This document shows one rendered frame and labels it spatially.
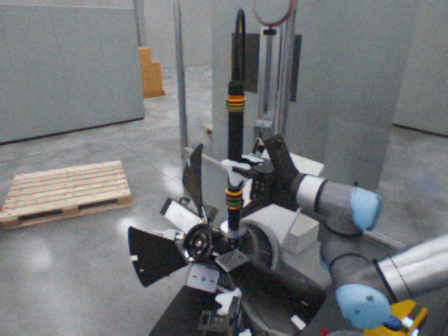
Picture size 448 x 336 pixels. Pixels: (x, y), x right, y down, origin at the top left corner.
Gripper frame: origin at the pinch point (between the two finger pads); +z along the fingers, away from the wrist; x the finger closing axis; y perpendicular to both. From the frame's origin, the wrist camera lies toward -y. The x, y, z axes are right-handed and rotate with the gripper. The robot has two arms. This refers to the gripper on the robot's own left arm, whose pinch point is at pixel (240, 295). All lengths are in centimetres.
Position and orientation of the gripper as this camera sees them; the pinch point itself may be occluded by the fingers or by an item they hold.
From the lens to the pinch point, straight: 88.0
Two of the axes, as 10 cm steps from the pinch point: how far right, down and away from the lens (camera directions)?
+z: 2.0, -4.0, 9.0
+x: 1.0, 9.2, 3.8
